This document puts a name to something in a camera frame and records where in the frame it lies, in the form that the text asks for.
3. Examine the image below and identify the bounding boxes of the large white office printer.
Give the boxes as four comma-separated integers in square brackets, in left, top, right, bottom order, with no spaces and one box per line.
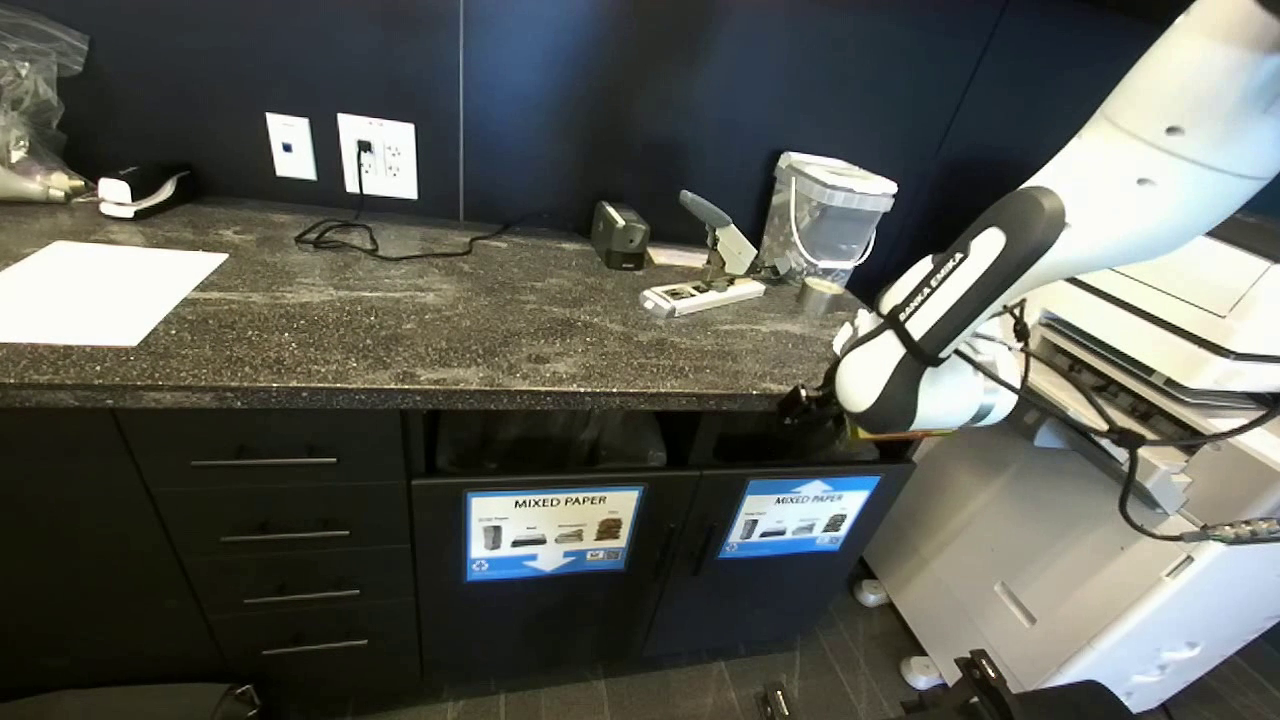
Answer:
[855,215,1280,714]

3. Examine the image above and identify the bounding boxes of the black cord on counter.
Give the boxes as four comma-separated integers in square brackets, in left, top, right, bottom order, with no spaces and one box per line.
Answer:
[293,158,515,264]

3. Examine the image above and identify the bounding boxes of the white wall outlet plate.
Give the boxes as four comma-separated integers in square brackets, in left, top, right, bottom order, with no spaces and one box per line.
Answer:
[336,111,420,200]

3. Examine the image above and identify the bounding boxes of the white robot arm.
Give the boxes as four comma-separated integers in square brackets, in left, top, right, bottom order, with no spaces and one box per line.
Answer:
[780,0,1280,436]

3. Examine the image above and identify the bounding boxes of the black drawer cabinet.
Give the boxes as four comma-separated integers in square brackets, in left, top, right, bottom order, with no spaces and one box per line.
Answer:
[119,414,420,690]

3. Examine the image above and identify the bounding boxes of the white sheet of paper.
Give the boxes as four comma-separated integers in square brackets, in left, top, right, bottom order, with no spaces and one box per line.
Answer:
[0,239,225,349]

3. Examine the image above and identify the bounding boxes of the black bin door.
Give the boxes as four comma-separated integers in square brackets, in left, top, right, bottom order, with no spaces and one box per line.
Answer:
[643,462,907,659]
[414,473,689,683]

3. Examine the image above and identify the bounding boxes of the black tape dispenser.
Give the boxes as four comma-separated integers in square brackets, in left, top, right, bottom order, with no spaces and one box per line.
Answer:
[592,200,651,273]

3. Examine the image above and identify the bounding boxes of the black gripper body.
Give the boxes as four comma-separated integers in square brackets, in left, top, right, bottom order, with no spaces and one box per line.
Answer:
[776,390,843,450]

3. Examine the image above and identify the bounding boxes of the right blue mixed paper sign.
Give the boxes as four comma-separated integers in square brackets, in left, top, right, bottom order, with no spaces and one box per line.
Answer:
[720,475,881,559]

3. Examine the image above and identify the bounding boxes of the left black bin door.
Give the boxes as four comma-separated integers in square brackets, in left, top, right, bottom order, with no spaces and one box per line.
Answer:
[414,473,689,683]

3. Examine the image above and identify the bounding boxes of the left blue mixed paper sign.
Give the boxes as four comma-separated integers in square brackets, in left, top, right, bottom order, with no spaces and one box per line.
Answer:
[466,485,643,586]

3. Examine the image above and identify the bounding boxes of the white wall switch plate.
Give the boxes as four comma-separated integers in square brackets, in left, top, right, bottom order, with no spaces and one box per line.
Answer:
[266,111,317,180]

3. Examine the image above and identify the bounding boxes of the grey white stapler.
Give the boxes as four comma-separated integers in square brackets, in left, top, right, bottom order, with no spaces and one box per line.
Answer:
[640,190,770,322]

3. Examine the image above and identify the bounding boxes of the right black bin door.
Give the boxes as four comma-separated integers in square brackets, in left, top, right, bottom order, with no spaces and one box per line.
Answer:
[643,462,907,659]

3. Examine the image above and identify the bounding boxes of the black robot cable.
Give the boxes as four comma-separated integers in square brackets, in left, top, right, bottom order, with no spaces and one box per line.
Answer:
[983,303,1280,547]

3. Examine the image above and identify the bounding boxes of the blue mixed paper sign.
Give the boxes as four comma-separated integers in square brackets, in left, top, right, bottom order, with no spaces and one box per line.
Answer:
[466,485,643,586]
[720,475,881,559]

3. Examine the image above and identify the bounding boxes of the clear plastic bag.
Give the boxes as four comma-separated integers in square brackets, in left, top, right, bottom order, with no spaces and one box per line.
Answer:
[0,8,89,205]

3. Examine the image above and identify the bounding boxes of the black bin liner bag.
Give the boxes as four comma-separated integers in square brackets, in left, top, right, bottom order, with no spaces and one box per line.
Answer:
[433,414,667,473]

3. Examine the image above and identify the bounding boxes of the black white charger device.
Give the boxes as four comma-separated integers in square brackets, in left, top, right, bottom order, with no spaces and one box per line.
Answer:
[97,164,190,220]

